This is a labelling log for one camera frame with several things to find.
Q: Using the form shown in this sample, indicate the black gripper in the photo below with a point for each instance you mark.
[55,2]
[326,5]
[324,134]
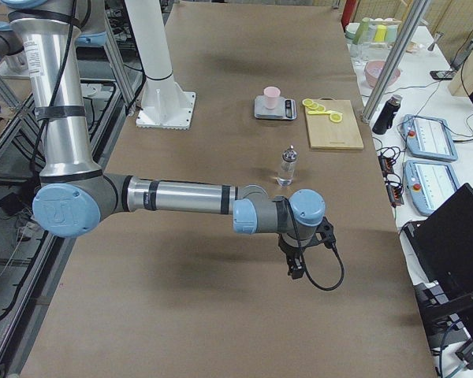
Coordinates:
[291,251]

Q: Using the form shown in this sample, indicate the glass sauce bottle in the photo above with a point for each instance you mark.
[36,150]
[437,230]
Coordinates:
[287,166]

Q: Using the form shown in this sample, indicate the pink plastic cup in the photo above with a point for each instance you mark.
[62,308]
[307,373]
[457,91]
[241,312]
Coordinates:
[271,95]

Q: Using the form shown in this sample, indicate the digital kitchen scale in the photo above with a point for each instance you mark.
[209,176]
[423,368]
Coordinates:
[285,109]

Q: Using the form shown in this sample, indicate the yellow cup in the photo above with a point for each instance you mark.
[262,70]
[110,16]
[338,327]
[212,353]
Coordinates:
[380,32]

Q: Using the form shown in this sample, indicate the green cup lying down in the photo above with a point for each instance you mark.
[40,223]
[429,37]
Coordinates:
[362,31]

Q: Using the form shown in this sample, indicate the grey cup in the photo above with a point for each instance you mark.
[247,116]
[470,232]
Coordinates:
[391,31]

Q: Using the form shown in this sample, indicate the red cup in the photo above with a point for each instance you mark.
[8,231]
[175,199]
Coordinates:
[348,10]

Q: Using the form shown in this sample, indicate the wooden cutting board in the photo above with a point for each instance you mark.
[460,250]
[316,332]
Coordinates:
[323,134]

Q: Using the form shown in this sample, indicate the lemon slice near knife tip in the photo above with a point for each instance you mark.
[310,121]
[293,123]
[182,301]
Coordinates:
[336,117]

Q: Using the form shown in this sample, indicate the yellow plastic knife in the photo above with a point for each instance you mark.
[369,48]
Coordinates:
[318,112]

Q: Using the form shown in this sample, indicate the near blue tablet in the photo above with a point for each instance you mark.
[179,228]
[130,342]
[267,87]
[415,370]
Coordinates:
[429,183]

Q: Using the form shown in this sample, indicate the blue tablet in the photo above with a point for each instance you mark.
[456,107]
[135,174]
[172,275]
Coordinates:
[429,183]
[428,137]

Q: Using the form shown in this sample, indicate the black monitor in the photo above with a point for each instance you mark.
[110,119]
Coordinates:
[443,243]

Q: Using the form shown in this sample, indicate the black monitor stand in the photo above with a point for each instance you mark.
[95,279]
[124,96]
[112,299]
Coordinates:
[438,311]

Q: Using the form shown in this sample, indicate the black thermos bottle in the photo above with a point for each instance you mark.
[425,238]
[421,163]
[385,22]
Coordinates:
[385,119]

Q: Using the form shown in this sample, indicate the far blue tablet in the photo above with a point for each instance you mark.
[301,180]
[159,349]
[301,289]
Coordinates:
[428,137]

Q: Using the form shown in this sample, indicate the pink bowl with ice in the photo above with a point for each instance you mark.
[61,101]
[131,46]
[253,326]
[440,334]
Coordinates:
[373,69]

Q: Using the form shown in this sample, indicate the black smartphone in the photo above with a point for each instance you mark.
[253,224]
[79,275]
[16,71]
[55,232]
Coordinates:
[442,74]

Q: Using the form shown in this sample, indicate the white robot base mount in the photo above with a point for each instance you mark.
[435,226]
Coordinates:
[163,104]

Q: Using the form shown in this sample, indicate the aluminium frame post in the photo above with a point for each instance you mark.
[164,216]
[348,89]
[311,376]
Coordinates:
[404,36]

